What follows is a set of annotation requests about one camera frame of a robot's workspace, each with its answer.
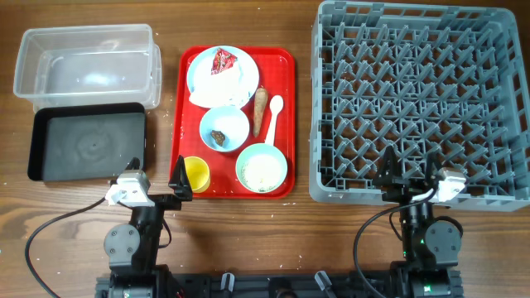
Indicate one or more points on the yellow plastic cup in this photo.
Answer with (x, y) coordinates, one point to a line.
(198, 173)

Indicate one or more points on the red snack wrapper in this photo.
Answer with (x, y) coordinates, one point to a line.
(223, 60)

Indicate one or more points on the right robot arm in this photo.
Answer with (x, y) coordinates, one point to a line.
(431, 244)

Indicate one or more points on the large light blue plate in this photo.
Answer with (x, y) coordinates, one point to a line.
(204, 60)

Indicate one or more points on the clear plastic waste bin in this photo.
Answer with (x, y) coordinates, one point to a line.
(89, 65)

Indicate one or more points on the red serving tray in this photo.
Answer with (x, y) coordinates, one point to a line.
(277, 74)

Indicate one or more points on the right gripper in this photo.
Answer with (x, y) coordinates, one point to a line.
(405, 189)

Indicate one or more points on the white napkin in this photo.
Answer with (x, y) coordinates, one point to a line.
(216, 90)

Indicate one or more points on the light blue bowl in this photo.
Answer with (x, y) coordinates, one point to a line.
(231, 121)

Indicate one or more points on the black waste tray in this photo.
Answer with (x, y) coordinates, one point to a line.
(87, 142)

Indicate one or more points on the brown carrot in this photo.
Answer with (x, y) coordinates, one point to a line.
(260, 103)

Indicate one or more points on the grey dishwasher rack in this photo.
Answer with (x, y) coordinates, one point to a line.
(423, 80)

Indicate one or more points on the light green bowl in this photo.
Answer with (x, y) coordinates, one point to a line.
(258, 149)

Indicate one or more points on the white plastic spoon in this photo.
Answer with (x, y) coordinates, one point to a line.
(276, 106)

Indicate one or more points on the brown food scrap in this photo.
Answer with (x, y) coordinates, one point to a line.
(219, 137)

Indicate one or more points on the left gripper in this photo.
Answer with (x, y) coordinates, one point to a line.
(177, 181)

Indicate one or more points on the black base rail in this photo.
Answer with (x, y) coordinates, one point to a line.
(320, 284)

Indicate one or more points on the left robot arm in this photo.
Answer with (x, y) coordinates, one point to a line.
(132, 248)

